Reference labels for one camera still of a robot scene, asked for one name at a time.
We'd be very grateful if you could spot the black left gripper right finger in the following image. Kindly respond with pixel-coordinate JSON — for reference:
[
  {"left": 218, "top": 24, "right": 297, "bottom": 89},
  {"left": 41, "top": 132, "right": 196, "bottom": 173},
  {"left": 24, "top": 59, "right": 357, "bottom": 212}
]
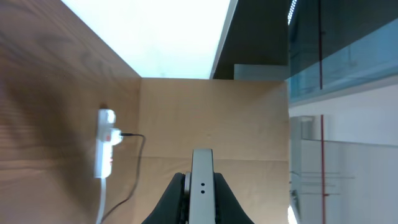
[{"left": 214, "top": 173, "right": 254, "bottom": 224}]

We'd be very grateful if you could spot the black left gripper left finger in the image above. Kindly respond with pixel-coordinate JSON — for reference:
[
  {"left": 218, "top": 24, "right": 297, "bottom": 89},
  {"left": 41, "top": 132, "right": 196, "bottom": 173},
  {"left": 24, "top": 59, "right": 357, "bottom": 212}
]
[{"left": 142, "top": 173, "right": 185, "bottom": 224}]

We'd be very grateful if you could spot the black charger cable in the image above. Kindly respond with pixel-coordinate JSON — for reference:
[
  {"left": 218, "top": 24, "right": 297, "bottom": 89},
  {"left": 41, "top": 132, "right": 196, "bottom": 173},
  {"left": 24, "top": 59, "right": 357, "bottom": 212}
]
[{"left": 101, "top": 132, "right": 147, "bottom": 223}]

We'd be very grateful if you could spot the white charger plug adapter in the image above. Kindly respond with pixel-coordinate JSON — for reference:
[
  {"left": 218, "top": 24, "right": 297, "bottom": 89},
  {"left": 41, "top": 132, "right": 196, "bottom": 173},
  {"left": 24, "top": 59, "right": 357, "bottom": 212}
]
[{"left": 106, "top": 128, "right": 123, "bottom": 146}]

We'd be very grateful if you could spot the brown cardboard panel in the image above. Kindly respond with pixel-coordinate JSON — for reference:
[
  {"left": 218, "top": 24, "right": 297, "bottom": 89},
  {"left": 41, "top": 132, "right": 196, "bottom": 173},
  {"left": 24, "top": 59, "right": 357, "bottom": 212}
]
[{"left": 106, "top": 78, "right": 289, "bottom": 223}]

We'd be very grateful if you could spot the white power strip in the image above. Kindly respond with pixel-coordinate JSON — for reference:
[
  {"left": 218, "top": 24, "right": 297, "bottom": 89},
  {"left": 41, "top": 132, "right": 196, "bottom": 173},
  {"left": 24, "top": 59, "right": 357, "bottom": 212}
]
[{"left": 94, "top": 109, "right": 118, "bottom": 179}]

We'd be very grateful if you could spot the white power strip cord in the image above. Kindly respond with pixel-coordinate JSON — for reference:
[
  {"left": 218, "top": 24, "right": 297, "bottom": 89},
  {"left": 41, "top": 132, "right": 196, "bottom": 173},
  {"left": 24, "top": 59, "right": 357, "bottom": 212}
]
[{"left": 95, "top": 177, "right": 108, "bottom": 224}]

